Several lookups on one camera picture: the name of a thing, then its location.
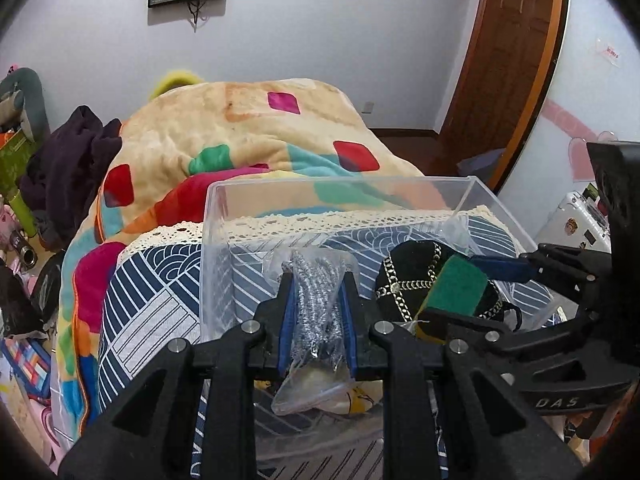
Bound yellow green sponge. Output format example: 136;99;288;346
414;256;488;344

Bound black checkered beret hat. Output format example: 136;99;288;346
373;240;523;330

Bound yellow patterned silk scarf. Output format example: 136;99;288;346
254;380;383;416

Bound silver rope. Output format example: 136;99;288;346
269;248;362;417

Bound white suitcase with stickers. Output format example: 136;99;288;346
535;183;611;252

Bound clear plastic storage box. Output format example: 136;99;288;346
198;174;572;461

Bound blue white patterned tablecloth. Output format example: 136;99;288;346
96;204;557;480

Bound brown wooden door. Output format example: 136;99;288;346
438;0;568;191

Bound dark purple garment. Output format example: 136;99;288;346
18;105;122;249

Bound colourful fleece blanket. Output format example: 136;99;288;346
56;78;418;439

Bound green cardboard box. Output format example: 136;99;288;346
0;130;40;198

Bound green dinosaur plush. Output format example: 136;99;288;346
1;67;50;143

